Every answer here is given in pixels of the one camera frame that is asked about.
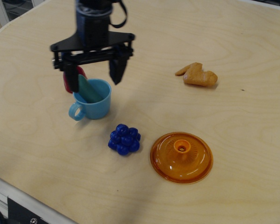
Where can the orange transparent pot lid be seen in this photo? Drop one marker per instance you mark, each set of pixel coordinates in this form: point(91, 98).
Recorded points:
point(181, 157)

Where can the dark red toy dome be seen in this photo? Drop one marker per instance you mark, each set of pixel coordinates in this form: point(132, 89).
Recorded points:
point(65, 81)

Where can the black corner bracket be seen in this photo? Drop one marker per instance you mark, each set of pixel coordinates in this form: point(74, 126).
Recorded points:
point(22, 215)

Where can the blue toy grape bunch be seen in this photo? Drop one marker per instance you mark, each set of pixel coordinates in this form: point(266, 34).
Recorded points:
point(124, 140)

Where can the toy fried chicken wing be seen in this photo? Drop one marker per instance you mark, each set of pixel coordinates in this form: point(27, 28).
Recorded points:
point(195, 75)

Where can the aluminium table frame rail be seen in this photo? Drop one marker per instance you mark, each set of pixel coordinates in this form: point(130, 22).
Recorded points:
point(45, 212)

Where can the green toy cucumber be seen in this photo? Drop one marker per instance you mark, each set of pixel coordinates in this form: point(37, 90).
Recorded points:
point(86, 91)

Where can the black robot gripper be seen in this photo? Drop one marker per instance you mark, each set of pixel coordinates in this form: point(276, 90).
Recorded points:
point(93, 42)

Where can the light blue plastic cup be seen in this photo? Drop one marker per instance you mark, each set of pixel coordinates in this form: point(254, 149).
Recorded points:
point(81, 109)

